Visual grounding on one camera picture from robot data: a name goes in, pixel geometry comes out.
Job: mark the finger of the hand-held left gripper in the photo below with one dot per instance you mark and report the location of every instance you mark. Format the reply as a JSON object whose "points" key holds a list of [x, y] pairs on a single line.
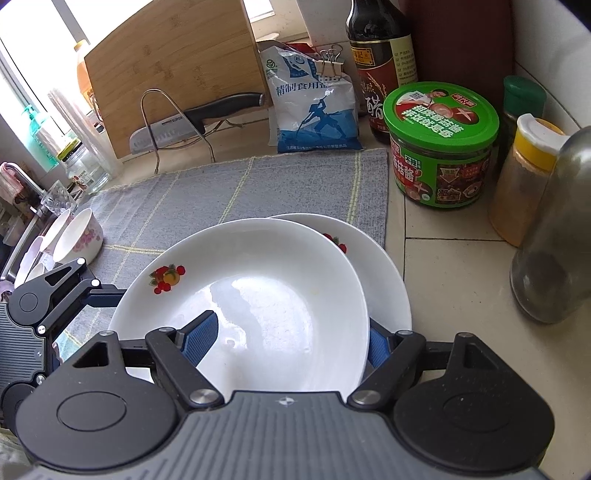
{"points": [[104, 297]]}

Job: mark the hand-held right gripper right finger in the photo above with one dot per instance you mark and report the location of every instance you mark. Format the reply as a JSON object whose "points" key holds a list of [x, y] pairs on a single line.
{"points": [[376, 348]]}

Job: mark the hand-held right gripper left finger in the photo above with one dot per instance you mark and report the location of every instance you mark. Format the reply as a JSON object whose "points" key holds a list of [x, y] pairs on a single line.
{"points": [[203, 337]]}

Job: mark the white fruit print plate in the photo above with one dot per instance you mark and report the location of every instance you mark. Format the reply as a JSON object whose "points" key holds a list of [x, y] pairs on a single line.
{"points": [[383, 286], [277, 286]]}

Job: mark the person's grey jacket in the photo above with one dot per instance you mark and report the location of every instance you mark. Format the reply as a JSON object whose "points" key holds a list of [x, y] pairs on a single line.
{"points": [[9, 454]]}

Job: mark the clear glass mug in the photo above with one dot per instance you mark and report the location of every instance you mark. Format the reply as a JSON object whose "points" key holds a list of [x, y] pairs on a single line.
{"points": [[57, 198]]}

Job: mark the glass jar with lid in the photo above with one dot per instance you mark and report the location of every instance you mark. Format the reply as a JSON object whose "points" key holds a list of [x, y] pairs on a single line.
{"points": [[87, 170]]}

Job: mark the metal faucet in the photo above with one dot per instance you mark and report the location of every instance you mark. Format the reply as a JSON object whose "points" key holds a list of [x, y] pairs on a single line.
{"points": [[27, 177]]}

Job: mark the grey checked dish towel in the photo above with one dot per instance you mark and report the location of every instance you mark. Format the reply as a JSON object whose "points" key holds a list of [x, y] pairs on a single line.
{"points": [[254, 184]]}

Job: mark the green soap pump bottle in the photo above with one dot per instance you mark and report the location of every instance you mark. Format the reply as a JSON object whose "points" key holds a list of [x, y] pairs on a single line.
{"points": [[39, 138]]}

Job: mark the red cap glass bottle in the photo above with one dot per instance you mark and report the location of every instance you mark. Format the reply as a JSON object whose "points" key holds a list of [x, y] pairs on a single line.
{"points": [[558, 240]]}

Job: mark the yellow cap spice jar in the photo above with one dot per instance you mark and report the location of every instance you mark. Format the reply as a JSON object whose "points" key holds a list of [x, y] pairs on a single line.
{"points": [[521, 194]]}

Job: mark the green lid sauce jar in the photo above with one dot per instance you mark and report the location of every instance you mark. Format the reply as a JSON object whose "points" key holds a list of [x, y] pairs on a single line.
{"points": [[438, 138]]}

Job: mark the yellow cooking wine jug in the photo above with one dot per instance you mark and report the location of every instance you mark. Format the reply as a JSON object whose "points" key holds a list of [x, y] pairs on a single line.
{"points": [[85, 78]]}

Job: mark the white blue salt bag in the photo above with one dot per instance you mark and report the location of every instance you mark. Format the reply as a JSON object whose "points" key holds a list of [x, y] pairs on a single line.
{"points": [[318, 115]]}

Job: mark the bamboo cutting board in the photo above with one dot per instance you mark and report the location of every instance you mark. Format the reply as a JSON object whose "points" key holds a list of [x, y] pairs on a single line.
{"points": [[175, 55]]}

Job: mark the dark vinegar bottle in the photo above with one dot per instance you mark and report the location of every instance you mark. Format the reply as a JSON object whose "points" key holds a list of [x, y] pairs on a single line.
{"points": [[378, 69]]}

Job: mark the silver binder clip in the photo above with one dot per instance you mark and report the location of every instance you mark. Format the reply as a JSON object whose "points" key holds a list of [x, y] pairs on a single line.
{"points": [[330, 64]]}

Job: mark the green cap spice bottle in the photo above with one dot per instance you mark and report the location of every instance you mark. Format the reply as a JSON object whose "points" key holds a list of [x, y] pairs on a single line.
{"points": [[524, 94]]}

